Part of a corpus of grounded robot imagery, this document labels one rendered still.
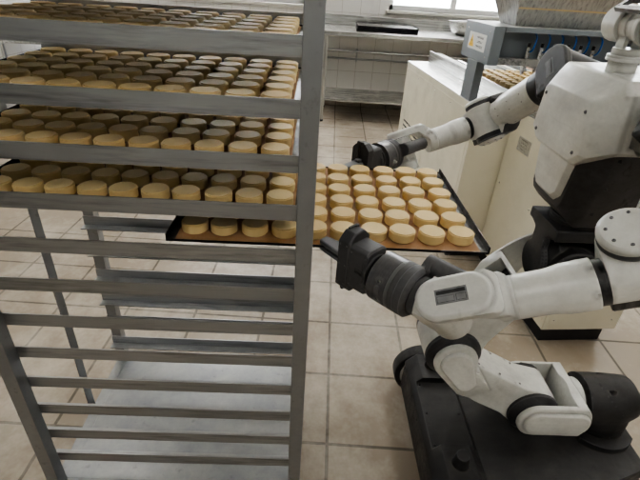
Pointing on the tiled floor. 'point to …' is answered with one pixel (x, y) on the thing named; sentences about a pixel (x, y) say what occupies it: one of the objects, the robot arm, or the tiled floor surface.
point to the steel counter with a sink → (431, 30)
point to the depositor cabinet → (458, 159)
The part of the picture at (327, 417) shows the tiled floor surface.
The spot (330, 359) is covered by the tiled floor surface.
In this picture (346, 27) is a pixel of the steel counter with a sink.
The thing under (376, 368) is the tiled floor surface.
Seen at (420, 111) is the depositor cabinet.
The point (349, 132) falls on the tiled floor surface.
